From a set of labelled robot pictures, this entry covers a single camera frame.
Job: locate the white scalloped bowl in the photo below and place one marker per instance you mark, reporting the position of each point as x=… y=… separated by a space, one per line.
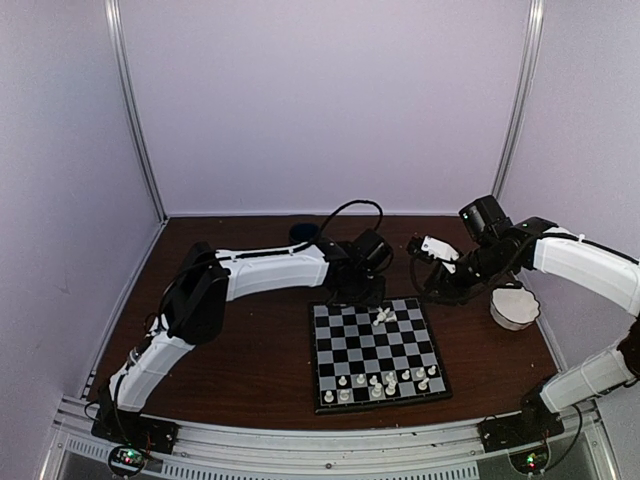
x=514 y=308

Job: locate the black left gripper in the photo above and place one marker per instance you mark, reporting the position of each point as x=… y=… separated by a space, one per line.
x=375 y=300

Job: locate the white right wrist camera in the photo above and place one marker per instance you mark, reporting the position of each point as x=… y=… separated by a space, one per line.
x=432 y=249

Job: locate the white chess king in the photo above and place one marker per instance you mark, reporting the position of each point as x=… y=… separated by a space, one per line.
x=391 y=383

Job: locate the white chess bishop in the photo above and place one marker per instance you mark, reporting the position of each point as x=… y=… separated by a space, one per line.
x=424 y=384

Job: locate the right aluminium frame post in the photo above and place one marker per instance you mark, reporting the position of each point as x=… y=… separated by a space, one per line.
x=527 y=70

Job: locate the dark blue mug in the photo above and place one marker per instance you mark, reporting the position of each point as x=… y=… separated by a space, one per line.
x=302 y=232

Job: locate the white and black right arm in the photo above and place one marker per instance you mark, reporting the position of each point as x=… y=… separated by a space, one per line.
x=586 y=296

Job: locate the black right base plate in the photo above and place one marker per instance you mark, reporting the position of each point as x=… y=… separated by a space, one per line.
x=511 y=431

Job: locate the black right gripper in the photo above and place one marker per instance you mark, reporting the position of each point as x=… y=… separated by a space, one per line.
x=447 y=285

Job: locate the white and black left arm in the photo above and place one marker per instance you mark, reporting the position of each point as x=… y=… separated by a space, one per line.
x=192 y=309

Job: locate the aluminium front rail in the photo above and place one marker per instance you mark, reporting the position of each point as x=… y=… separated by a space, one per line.
x=439 y=451

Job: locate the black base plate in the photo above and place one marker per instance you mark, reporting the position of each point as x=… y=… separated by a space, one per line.
x=511 y=431
x=143 y=433

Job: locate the black and white chessboard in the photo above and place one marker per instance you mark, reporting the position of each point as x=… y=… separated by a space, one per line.
x=344 y=342

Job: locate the left aluminium frame post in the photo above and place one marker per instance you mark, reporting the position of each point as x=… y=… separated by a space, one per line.
x=117 y=37

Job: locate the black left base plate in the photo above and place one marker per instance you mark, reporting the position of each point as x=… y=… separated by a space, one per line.
x=143 y=433

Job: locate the aluminium frame post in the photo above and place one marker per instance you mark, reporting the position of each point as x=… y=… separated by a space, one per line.
x=117 y=37
x=527 y=70

